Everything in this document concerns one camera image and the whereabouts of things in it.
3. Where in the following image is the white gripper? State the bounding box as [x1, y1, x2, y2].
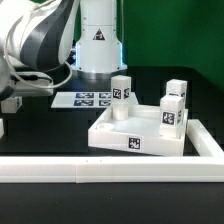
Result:
[0, 54, 53, 100]

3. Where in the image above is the white square table top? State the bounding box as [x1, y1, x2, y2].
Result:
[88, 105, 188, 156]

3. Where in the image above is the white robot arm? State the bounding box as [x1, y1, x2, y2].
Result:
[0, 0, 126, 101]

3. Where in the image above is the partial white block left edge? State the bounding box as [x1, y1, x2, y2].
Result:
[0, 119, 4, 139]

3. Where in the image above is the tag plate with markers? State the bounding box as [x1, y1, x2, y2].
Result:
[50, 91, 140, 110]

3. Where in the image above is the white U-shaped fence wall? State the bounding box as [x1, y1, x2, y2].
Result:
[0, 119, 224, 183]

